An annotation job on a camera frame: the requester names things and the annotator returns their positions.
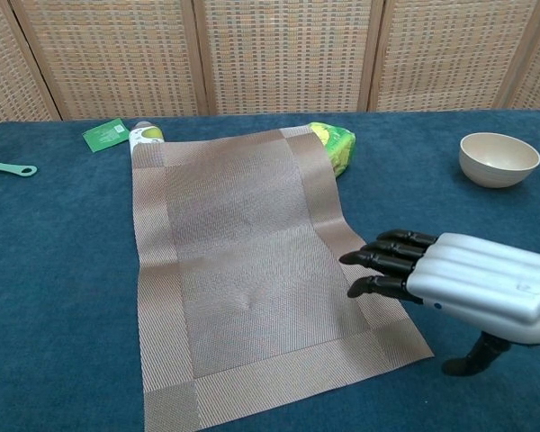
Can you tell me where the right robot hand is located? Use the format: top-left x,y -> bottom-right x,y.
339,229 -> 540,377

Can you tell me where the small white bowl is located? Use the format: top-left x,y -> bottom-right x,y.
459,131 -> 540,189

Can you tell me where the beige woven placemat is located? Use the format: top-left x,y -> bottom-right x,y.
129,126 -> 435,432

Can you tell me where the yellow green tissue pack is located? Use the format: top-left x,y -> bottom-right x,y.
309,121 -> 357,179

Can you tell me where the woven bamboo folding screen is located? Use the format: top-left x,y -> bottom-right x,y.
0,0 -> 540,130

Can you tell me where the juice bottle with white label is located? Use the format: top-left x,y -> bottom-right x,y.
129,120 -> 166,148

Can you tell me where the green paper packet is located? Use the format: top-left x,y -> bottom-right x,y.
81,117 -> 131,154

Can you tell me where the dark blue tablecloth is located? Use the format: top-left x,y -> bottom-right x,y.
0,109 -> 540,432

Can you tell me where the mint green plastic spatula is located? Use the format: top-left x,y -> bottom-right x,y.
0,157 -> 38,178

